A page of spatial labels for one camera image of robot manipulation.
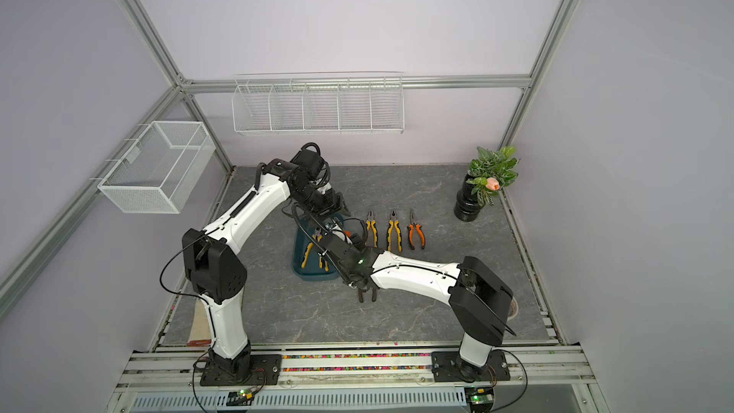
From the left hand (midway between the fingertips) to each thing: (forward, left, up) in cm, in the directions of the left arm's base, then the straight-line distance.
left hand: (342, 219), depth 81 cm
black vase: (+10, -42, -10) cm, 45 cm away
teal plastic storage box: (-3, +12, -19) cm, 23 cm away
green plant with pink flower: (+10, -45, +6) cm, 46 cm away
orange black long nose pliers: (-16, -8, -19) cm, 26 cm away
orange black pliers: (+5, -22, -17) cm, 29 cm away
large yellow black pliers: (+9, -17, -18) cm, 26 cm away
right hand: (-4, 0, -6) cm, 7 cm away
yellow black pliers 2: (+6, +10, -18) cm, 21 cm away
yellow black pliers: (+10, -9, -18) cm, 22 cm away
